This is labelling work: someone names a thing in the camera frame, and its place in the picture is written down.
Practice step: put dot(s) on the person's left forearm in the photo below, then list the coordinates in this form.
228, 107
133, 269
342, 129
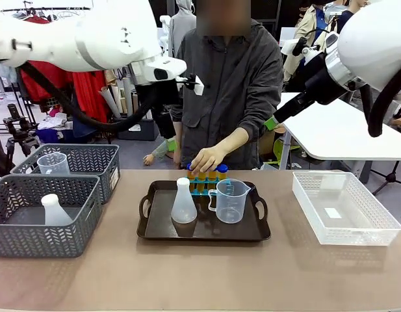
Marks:
255, 126

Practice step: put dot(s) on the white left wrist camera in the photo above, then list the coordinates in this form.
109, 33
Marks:
197, 87

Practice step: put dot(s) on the rolled paper tubes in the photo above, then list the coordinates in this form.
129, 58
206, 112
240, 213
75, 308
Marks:
117, 97

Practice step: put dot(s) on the black camera tripod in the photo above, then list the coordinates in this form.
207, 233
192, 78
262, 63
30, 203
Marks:
16, 126

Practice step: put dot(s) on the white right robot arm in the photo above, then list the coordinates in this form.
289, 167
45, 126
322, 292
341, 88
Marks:
375, 39

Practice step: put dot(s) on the dark brown serving tray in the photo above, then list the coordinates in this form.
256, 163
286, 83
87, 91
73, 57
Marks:
203, 227

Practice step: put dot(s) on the mannequin in grey hoodie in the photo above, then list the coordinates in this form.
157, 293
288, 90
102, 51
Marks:
182, 29

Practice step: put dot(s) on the person in beige coat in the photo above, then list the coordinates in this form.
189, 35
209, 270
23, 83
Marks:
312, 29

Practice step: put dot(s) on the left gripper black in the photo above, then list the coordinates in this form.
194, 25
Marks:
166, 125

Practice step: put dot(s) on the white side table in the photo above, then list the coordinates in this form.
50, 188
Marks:
333, 136

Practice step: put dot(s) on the person in grey jacket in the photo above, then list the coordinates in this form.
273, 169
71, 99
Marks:
226, 81

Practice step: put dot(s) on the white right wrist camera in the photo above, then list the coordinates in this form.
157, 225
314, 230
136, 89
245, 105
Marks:
289, 45

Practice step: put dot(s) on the clear plastic measuring beaker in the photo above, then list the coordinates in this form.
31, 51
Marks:
231, 208
54, 164

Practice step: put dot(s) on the mannequin arm with sleeve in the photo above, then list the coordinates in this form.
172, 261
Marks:
149, 159

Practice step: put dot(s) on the white plastic basket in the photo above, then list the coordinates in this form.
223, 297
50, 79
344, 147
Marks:
349, 235

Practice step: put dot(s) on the yellow liquid tube blue cap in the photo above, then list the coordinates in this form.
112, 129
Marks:
222, 174
212, 176
192, 177
202, 177

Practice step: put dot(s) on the person's left hand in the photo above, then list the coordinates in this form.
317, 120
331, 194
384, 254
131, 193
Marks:
208, 159

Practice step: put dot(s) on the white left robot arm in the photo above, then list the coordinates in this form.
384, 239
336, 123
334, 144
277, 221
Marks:
89, 35

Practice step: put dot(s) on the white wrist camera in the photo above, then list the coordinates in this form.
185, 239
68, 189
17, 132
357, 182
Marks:
197, 87
289, 45

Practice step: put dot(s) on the grey plastic basket with label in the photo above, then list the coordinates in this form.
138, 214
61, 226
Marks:
89, 159

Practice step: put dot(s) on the green chair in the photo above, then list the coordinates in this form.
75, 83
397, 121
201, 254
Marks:
283, 148

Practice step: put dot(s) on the red hanging clothes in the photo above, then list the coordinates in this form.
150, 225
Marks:
86, 87

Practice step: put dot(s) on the blue test tube rack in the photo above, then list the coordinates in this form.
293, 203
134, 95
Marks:
200, 194

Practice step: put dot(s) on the dark storage bin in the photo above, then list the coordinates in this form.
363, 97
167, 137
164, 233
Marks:
141, 130

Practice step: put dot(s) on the black clothes rack rod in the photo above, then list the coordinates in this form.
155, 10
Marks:
44, 9

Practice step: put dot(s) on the pile of clothes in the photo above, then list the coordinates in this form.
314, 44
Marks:
54, 125

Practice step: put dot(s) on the black floor stand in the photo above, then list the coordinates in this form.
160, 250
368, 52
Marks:
390, 177

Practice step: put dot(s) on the white product label sticker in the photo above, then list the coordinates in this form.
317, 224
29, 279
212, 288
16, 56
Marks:
114, 177

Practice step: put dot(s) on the white plastic conical flask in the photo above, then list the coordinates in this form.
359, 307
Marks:
55, 213
184, 208

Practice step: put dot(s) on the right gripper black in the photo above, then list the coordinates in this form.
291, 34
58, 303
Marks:
327, 87

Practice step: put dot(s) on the white label in basket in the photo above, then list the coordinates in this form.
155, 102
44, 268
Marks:
332, 213

